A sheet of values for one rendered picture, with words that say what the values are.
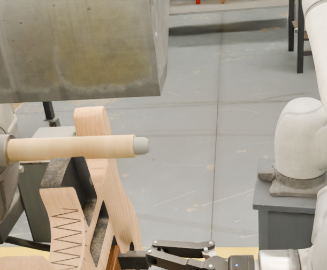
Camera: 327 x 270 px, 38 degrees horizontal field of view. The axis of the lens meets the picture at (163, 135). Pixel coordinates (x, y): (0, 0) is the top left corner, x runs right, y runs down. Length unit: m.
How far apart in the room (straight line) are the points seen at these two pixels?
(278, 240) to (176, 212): 1.17
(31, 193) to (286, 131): 0.76
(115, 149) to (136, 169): 2.44
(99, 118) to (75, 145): 0.07
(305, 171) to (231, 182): 1.43
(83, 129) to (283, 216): 0.91
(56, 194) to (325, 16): 0.56
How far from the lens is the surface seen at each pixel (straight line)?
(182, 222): 2.58
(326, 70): 0.83
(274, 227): 1.54
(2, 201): 0.77
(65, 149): 0.67
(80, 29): 0.45
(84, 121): 0.72
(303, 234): 1.54
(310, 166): 1.46
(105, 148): 0.65
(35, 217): 1.04
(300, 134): 1.41
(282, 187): 1.51
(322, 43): 0.88
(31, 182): 0.99
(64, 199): 0.59
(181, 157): 3.16
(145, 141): 0.65
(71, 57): 0.46
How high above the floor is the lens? 1.56
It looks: 27 degrees down
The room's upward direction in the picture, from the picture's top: 7 degrees counter-clockwise
